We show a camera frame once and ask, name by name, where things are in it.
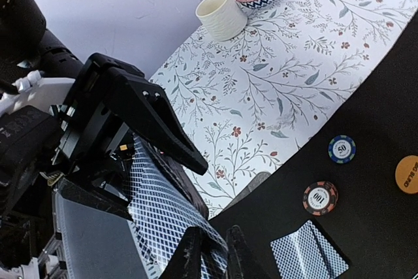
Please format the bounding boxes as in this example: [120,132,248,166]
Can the orange big blind button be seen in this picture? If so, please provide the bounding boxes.
[395,155,418,195]

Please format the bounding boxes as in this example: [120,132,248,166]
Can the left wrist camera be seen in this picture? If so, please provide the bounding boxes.
[0,69,78,214]

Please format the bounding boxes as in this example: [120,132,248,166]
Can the floral tablecloth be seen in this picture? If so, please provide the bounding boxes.
[152,0,417,217]

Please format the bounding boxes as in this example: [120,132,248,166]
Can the white cup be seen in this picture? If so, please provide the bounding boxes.
[195,0,248,42]

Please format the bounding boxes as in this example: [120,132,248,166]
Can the blue card deck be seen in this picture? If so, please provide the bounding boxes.
[125,135,227,278]

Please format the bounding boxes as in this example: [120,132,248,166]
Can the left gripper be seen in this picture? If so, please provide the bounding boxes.
[56,53,208,221]

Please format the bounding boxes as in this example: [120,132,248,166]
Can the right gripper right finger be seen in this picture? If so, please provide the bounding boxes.
[225,225,270,279]

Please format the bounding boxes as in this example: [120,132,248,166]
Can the red black chip stack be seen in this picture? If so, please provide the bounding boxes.
[302,181,338,216]

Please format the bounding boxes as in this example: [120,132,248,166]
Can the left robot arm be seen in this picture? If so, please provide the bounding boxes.
[1,0,208,219]

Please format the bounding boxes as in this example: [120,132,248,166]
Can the blue fifty poker chip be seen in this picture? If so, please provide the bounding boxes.
[328,135,357,164]

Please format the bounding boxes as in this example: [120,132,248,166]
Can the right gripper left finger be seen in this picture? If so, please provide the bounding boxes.
[159,227,204,279]

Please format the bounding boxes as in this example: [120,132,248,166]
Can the black poker mat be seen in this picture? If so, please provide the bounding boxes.
[210,18,417,278]

